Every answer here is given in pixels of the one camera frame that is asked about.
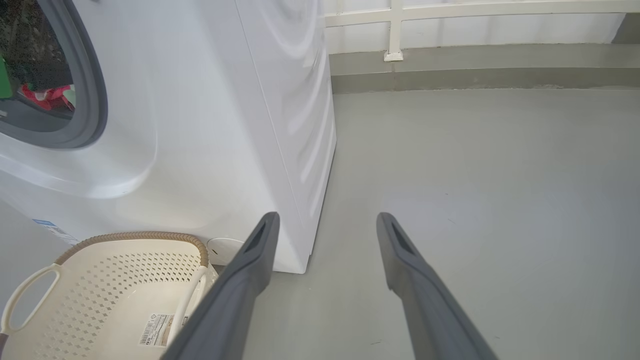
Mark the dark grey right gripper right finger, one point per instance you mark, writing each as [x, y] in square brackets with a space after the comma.
[425, 300]

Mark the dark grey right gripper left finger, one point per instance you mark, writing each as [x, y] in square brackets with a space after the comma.
[235, 295]

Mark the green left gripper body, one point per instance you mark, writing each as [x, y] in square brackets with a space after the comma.
[4, 77]

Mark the red and white garment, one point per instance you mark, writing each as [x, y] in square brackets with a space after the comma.
[47, 97]

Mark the stainless steel washing machine drum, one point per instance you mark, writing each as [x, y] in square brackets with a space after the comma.
[35, 45]

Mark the white barcode label sticker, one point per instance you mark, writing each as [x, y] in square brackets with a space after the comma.
[157, 330]

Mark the cream perforated laundry basket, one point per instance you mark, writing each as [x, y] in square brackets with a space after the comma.
[110, 290]

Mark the white front-load washing machine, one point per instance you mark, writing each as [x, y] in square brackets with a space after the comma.
[200, 125]

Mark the round white filter cover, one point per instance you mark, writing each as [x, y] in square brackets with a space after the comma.
[222, 250]

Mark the blue energy label sticker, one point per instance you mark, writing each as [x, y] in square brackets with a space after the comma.
[55, 231]

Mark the white metal railing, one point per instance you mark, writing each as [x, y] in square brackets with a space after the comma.
[395, 30]

